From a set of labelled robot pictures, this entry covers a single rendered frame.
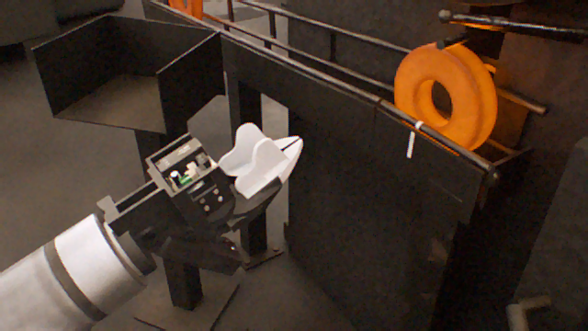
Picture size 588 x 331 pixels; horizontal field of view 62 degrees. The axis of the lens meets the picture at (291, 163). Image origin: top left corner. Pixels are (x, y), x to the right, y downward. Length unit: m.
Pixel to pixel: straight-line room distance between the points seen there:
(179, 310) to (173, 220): 0.86
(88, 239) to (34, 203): 1.36
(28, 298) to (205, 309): 0.88
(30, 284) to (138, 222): 0.10
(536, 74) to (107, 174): 1.52
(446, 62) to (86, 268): 0.47
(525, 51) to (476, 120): 0.10
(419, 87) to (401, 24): 0.14
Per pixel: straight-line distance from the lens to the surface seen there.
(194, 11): 1.35
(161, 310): 1.36
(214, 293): 1.36
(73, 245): 0.48
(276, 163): 0.51
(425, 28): 0.76
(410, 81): 0.70
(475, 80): 0.63
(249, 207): 0.49
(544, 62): 0.66
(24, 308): 0.49
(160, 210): 0.48
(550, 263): 0.61
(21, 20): 2.87
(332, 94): 0.80
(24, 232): 1.73
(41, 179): 1.94
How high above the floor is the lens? 1.05
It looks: 36 degrees down
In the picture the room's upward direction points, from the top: straight up
